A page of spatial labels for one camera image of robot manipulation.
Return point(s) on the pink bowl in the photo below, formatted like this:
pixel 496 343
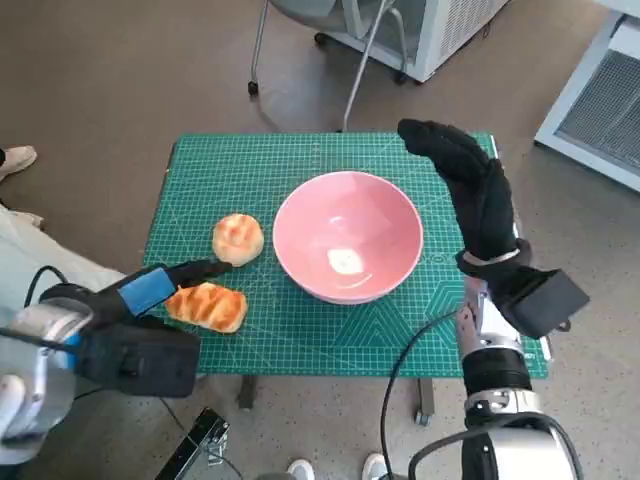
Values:
pixel 350 225

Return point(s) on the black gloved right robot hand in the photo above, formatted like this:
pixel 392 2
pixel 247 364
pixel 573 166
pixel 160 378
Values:
pixel 480 200

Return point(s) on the white cabinet with grey vent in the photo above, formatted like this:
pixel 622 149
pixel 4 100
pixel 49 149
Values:
pixel 595 110

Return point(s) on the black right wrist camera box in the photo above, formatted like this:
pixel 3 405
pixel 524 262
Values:
pixel 545 300

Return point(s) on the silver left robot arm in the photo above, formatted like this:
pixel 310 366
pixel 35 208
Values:
pixel 35 360

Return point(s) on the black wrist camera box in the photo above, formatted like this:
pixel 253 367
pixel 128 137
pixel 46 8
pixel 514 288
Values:
pixel 545 300
pixel 145 360

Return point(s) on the green cutting mat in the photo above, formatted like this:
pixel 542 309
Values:
pixel 225 175

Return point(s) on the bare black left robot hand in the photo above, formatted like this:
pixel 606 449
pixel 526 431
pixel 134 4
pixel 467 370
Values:
pixel 145 292

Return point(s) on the grey office chair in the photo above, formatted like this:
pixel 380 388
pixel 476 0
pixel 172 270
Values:
pixel 360 75

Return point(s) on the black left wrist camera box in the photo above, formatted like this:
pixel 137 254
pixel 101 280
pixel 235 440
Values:
pixel 145 360

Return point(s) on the round toy bread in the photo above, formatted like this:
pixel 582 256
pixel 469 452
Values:
pixel 237 237

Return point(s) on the black table leg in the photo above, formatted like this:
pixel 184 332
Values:
pixel 425 400
pixel 247 392

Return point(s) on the white wheeled appliance unit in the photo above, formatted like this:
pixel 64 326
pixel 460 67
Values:
pixel 450 30

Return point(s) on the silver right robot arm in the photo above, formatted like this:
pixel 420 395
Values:
pixel 500 370

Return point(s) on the white shoe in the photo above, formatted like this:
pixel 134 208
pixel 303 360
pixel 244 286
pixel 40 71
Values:
pixel 377 467
pixel 301 470

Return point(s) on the long striped toy bread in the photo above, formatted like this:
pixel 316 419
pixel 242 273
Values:
pixel 210 307

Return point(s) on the black metal frame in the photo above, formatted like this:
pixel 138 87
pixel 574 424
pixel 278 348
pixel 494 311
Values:
pixel 195 445

